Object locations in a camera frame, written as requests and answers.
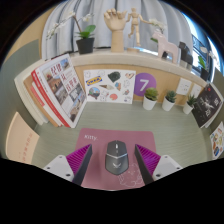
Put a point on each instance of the black cover book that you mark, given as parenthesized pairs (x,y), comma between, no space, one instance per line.
(206,105)

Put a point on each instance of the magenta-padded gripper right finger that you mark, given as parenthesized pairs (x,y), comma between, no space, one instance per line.
(151,161)

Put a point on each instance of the white book with red title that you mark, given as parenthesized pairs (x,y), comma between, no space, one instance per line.
(65,88)

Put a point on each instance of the white wall socket plate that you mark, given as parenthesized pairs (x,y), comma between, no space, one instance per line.
(196,90)
(184,86)

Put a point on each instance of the black wooden horse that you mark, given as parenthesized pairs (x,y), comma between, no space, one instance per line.
(185,53)

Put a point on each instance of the dark grey computer mouse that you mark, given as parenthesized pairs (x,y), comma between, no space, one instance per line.
(116,160)

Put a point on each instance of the round purple number sticker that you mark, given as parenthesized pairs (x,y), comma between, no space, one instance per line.
(145,83)

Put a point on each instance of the tan kraft book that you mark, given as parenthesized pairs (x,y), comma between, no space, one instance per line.
(29,81)

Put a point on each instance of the white orchid in black pot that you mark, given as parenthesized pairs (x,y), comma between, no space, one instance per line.
(85,46)

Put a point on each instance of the colourful sticker card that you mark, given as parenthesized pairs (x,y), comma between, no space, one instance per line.
(217,141)

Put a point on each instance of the white orchid behind horse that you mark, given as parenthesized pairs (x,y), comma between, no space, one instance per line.
(157,24)

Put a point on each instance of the pale grey curtain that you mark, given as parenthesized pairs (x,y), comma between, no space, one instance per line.
(160,13)

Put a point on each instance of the potted plant by window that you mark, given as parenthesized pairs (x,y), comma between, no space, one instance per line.
(204,73)

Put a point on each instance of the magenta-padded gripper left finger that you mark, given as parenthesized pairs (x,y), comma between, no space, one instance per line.
(75,161)

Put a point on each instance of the pink mouse pad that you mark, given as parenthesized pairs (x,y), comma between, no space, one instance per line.
(98,166)

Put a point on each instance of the white sticker sheet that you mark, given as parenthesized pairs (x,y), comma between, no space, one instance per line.
(110,86)

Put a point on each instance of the thin red and white book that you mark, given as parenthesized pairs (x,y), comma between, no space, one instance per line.
(37,96)

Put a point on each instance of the small succulent in white pot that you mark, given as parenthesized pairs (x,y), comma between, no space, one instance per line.
(188,108)
(168,105)
(149,103)

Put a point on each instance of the pink wooden horse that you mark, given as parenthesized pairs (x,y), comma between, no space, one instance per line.
(165,45)

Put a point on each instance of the wooden hand model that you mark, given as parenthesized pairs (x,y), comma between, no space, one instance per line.
(116,30)

